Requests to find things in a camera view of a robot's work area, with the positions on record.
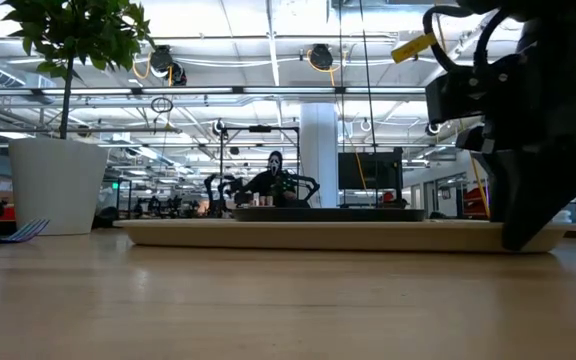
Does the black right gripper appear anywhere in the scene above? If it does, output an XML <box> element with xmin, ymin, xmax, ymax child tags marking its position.
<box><xmin>455</xmin><ymin>34</ymin><xmax>576</xmax><ymax>252</ymax></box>

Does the black round plate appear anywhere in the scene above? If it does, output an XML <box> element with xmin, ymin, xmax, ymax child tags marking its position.
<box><xmin>231</xmin><ymin>207</ymin><xmax>426</xmax><ymax>223</ymax></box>

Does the beige plastic tray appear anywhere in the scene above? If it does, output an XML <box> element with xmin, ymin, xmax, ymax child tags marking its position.
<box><xmin>113</xmin><ymin>218</ymin><xmax>576</xmax><ymax>254</ymax></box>

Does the blue purple fork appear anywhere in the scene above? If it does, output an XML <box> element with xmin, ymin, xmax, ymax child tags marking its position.
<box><xmin>0</xmin><ymin>218</ymin><xmax>51</xmax><ymax>245</ymax></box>

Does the red cabinet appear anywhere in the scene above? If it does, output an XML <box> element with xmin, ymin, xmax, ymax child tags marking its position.
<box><xmin>462</xmin><ymin>187</ymin><xmax>490</xmax><ymax>220</ymax></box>

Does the black monitor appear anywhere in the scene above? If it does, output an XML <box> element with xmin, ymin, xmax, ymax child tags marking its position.
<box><xmin>337</xmin><ymin>148</ymin><xmax>404</xmax><ymax>191</ymax></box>

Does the white pillar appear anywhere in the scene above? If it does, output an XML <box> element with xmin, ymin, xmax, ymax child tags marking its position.
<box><xmin>300</xmin><ymin>103</ymin><xmax>339</xmax><ymax>209</ymax></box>

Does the person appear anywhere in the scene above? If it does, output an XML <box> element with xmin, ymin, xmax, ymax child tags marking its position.
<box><xmin>241</xmin><ymin>150</ymin><xmax>299</xmax><ymax>208</ymax></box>

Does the green leafy plant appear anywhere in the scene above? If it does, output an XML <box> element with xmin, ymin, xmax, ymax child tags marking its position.
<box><xmin>0</xmin><ymin>0</ymin><xmax>157</xmax><ymax>140</ymax></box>

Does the white plant pot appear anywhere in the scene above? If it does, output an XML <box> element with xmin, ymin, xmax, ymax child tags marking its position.
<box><xmin>7</xmin><ymin>137</ymin><xmax>110</xmax><ymax>237</ymax></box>

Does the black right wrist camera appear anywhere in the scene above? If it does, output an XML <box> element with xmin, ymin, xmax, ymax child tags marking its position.
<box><xmin>425</xmin><ymin>67</ymin><xmax>487</xmax><ymax>126</ymax></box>

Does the yellow cable tag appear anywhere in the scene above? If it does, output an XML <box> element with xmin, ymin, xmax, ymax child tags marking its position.
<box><xmin>391</xmin><ymin>32</ymin><xmax>438</xmax><ymax>64</ymax></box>

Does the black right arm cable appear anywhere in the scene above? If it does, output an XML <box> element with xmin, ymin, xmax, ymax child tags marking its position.
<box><xmin>421</xmin><ymin>4</ymin><xmax>512</xmax><ymax>74</ymax></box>

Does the black background rig frame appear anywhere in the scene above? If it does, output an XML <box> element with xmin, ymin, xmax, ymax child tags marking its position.
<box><xmin>219</xmin><ymin>125</ymin><xmax>302</xmax><ymax>209</ymax></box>

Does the black coiled hanging cable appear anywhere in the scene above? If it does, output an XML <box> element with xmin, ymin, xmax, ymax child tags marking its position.
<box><xmin>150</xmin><ymin>96</ymin><xmax>175</xmax><ymax>115</ymax></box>

